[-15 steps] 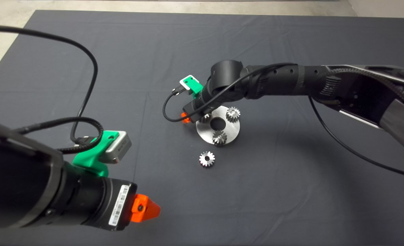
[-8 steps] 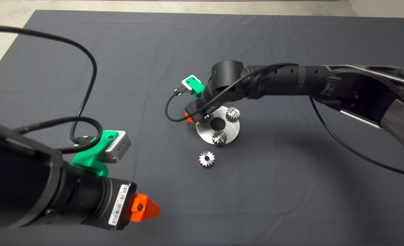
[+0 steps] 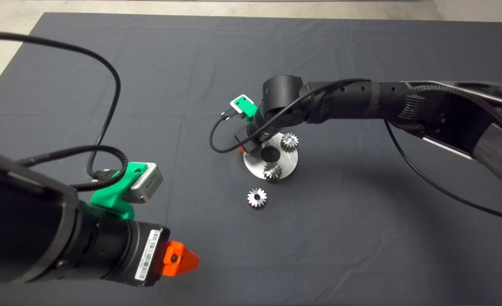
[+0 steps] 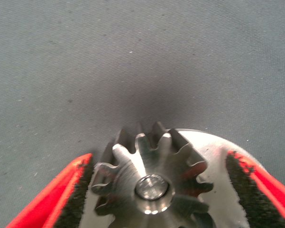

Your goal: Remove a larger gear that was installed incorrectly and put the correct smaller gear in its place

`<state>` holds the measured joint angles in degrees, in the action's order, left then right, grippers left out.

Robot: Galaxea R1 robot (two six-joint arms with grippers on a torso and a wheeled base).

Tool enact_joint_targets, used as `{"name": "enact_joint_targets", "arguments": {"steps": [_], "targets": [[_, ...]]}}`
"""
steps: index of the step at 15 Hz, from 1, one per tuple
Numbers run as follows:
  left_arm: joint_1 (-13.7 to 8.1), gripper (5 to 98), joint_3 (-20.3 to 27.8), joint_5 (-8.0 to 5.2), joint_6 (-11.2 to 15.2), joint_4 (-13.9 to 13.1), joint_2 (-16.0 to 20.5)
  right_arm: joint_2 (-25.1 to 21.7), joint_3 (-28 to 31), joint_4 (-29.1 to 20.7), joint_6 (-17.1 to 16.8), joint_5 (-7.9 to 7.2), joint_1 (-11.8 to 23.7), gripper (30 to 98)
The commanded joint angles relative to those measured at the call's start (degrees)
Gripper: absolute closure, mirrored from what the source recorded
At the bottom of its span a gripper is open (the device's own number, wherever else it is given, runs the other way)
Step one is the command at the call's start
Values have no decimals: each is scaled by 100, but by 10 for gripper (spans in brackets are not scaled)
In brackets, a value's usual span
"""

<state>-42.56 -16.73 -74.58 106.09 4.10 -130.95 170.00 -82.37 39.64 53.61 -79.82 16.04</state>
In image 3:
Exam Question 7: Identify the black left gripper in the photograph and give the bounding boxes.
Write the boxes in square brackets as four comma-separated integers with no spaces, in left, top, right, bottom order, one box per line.
[119,220,200,288]

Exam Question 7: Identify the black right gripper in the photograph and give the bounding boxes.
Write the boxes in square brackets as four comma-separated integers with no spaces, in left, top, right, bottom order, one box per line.
[235,123,263,153]

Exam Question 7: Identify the small steel gear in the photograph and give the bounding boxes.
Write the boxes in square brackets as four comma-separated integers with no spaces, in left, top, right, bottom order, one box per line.
[280,133,299,153]
[263,162,282,183]
[247,188,268,208]

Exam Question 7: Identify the round metal plate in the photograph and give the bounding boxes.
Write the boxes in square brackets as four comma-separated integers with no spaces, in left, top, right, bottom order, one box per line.
[243,132,299,181]

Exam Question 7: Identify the dark grey table cloth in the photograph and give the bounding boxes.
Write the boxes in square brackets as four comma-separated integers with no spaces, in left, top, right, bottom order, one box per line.
[0,13,502,306]

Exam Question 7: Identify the thin black right camera cable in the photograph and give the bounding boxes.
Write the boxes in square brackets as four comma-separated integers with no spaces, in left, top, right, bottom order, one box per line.
[209,78,502,224]

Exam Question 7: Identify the thin black camera cable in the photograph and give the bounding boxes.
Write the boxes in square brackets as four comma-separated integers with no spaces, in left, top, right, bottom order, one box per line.
[0,31,121,179]
[209,78,502,224]

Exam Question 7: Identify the green right camera mount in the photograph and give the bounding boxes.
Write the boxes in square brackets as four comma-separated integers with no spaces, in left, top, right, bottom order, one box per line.
[233,97,259,120]

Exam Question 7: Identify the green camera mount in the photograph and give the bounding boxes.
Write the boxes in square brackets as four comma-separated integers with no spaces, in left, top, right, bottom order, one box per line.
[233,97,259,120]
[90,161,147,220]

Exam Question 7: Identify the silver right camera box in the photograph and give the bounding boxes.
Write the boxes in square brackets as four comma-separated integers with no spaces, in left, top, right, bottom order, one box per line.
[230,94,251,114]

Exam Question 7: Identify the silver camera box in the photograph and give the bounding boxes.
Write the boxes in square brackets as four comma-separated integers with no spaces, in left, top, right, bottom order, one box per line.
[126,163,164,204]
[230,94,251,114]

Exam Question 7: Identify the silver left camera box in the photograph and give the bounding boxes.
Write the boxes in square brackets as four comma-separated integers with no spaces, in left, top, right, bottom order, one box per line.
[126,163,164,204]

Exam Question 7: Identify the green left camera mount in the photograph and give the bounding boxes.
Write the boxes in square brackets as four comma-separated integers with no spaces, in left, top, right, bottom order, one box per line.
[90,161,147,220]

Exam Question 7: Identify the thin black left camera cable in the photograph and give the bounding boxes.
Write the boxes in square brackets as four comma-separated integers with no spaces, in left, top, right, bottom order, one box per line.
[0,31,121,179]

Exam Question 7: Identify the braided black left arm cable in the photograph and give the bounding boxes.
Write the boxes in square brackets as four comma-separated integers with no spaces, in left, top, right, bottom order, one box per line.
[20,145,129,192]

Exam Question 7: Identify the braided black arm cable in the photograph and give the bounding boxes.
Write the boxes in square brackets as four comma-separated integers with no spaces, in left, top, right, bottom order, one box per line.
[20,145,129,192]
[398,83,502,139]

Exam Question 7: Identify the braided black right arm cable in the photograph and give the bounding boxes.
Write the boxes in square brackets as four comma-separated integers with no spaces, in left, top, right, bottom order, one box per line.
[398,83,502,139]

